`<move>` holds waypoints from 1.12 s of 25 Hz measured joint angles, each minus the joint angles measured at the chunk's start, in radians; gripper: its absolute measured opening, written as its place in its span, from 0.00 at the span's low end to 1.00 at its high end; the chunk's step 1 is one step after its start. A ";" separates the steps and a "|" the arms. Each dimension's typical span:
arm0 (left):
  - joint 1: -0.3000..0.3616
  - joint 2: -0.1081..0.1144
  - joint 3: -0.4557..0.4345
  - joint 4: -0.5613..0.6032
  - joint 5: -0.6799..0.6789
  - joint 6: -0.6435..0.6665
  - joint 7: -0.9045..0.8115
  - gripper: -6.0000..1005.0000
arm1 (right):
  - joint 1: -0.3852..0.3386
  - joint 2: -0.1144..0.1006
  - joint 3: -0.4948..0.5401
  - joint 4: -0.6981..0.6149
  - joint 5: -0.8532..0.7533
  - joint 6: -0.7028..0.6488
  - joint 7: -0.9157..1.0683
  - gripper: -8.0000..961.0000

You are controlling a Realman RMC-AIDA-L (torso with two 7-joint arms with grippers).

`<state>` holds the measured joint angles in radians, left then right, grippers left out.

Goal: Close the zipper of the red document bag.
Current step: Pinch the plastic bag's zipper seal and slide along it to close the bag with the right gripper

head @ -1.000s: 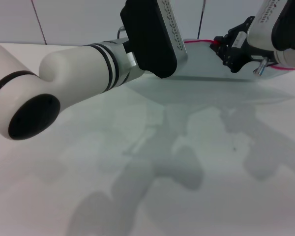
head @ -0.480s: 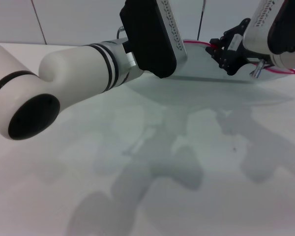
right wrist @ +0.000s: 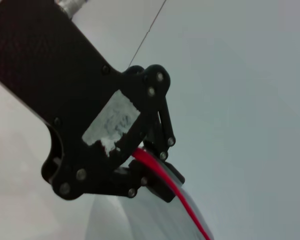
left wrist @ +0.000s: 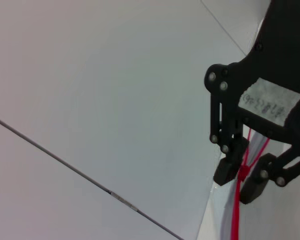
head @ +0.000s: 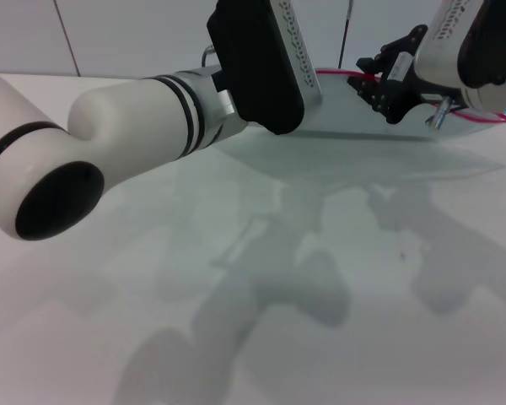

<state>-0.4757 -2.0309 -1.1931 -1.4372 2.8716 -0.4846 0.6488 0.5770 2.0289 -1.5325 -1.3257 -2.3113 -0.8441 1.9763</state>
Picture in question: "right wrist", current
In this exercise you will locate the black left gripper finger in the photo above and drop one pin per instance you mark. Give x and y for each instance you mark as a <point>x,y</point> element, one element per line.
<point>130,180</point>
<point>166,130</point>

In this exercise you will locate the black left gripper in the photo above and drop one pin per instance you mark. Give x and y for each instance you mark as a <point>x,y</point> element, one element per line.
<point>52,62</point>

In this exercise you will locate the clear document bag red zipper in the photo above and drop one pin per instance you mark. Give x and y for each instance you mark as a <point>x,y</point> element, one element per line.
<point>140,220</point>

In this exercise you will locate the silver metal connector plug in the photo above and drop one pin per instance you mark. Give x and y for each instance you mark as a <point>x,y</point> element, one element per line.
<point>70,5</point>

